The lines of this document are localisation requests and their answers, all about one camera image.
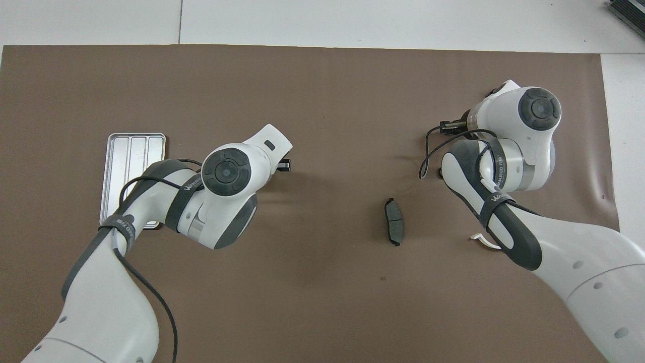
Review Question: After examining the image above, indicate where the white semicircular plastic bracket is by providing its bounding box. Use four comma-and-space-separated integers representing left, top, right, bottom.
470, 232, 500, 251

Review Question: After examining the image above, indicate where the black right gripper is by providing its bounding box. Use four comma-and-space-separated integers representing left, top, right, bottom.
440, 117, 477, 137

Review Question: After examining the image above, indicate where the silver metal tray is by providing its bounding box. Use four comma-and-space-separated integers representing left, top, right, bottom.
99, 133, 166, 230

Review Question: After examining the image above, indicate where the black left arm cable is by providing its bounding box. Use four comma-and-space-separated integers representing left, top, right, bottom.
113, 159, 205, 363

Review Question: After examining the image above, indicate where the long grey brake pad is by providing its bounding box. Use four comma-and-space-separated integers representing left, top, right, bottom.
384, 197, 405, 247

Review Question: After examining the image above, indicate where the brown paper table mat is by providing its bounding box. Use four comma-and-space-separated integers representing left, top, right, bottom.
0, 44, 634, 363

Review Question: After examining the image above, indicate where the dark ribbed device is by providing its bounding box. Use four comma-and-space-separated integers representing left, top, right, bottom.
607, 0, 645, 27

